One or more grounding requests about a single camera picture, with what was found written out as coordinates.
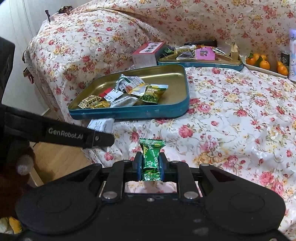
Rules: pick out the white blue snack packet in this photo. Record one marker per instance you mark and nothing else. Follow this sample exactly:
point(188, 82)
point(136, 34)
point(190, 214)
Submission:
point(124, 101)

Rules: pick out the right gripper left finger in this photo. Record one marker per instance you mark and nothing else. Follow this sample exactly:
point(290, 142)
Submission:
point(120, 173)

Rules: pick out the teal tin tray with snacks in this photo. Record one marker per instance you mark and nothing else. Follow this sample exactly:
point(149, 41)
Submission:
point(185, 56)

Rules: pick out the green foil candy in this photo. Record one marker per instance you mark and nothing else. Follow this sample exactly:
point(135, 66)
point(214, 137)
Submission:
point(150, 165)

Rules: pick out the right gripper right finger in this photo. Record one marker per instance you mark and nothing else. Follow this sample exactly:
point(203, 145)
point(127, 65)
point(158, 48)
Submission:
point(179, 173)

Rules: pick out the red white snack box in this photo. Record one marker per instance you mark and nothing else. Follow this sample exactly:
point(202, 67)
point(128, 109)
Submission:
point(148, 54)

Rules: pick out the black remote control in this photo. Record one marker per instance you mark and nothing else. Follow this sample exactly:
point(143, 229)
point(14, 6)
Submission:
point(211, 43)

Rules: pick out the gold green candy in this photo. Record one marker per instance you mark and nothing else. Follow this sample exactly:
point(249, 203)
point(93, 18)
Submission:
point(93, 102)

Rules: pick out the green landscape snack packet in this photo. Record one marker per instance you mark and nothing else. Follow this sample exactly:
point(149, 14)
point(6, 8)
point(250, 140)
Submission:
point(153, 93)

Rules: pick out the purple rabbit thermos bottle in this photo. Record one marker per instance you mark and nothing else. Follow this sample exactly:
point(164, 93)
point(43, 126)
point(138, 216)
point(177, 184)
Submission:
point(292, 64)

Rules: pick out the white red striped packet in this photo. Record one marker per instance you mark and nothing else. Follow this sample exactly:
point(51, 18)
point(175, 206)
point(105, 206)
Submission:
point(111, 94)

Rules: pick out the brown paper packet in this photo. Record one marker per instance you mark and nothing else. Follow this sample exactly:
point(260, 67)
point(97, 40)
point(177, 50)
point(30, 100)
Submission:
point(234, 53)

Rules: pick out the pink snack packet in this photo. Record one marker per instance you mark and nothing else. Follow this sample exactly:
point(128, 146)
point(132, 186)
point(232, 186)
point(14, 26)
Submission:
point(205, 53)

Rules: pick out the black starbucks can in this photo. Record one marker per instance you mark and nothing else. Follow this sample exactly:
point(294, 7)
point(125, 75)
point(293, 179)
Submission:
point(285, 58)

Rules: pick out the orange mandarin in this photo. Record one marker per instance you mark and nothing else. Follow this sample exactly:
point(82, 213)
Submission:
point(251, 61)
point(264, 65)
point(281, 69)

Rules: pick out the white green striped packet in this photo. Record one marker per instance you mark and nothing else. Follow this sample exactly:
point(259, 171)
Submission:
point(128, 83)

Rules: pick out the white packet beside tray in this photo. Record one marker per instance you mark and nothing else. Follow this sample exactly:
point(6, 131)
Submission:
point(104, 125)

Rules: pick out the yellow silver snack packet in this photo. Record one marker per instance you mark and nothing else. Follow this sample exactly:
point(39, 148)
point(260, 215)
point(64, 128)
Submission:
point(139, 90)

